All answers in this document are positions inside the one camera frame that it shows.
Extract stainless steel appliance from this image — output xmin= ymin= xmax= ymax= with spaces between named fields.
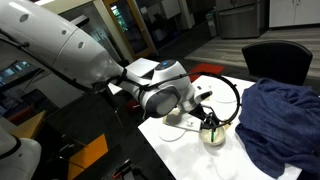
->
xmin=215 ymin=0 xmax=270 ymax=40

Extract white round disc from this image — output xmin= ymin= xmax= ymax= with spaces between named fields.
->
xmin=212 ymin=82 xmax=240 ymax=104
xmin=158 ymin=124 xmax=187 ymax=143

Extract white bowl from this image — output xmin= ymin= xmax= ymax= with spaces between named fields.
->
xmin=198 ymin=124 xmax=228 ymax=147

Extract wood framed glass door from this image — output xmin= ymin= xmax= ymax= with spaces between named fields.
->
xmin=103 ymin=0 xmax=158 ymax=62

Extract wooden crate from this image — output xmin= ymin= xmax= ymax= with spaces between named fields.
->
xmin=9 ymin=109 xmax=48 ymax=140

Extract grey trash bin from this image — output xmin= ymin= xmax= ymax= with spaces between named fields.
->
xmin=205 ymin=9 xmax=219 ymax=38

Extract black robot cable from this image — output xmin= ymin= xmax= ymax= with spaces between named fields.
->
xmin=106 ymin=68 xmax=242 ymax=131

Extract black chair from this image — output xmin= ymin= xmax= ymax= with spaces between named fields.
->
xmin=241 ymin=39 xmax=314 ymax=87

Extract black clamp orange tips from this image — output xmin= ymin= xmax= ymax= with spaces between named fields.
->
xmin=112 ymin=159 xmax=142 ymax=180

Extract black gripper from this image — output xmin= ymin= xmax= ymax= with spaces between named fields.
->
xmin=189 ymin=104 xmax=221 ymax=131

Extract blue cloth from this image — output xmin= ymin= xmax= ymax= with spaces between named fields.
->
xmin=234 ymin=78 xmax=320 ymax=180

